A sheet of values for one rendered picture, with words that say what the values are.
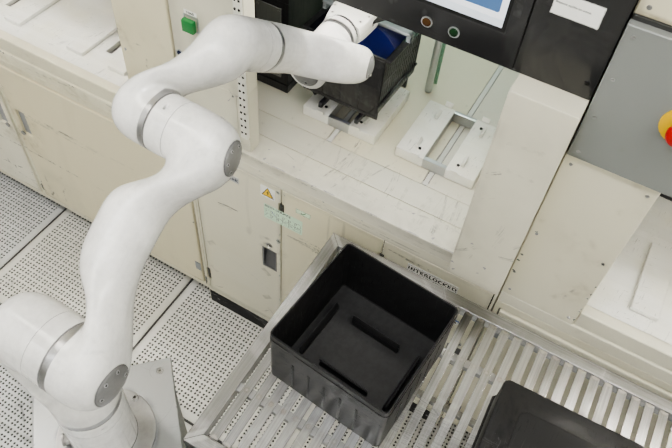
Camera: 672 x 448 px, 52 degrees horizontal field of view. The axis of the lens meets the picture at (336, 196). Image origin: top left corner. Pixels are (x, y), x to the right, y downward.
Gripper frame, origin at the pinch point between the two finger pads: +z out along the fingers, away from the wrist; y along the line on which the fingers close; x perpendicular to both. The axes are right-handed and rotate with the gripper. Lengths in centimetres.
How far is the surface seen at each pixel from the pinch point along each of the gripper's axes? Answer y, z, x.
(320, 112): -5.5, -11.1, -30.3
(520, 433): 65, -65, -35
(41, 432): -18, -105, -46
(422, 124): 18.7, -0.8, -31.2
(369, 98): 7.2, -11.4, -19.3
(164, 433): 3, -94, -46
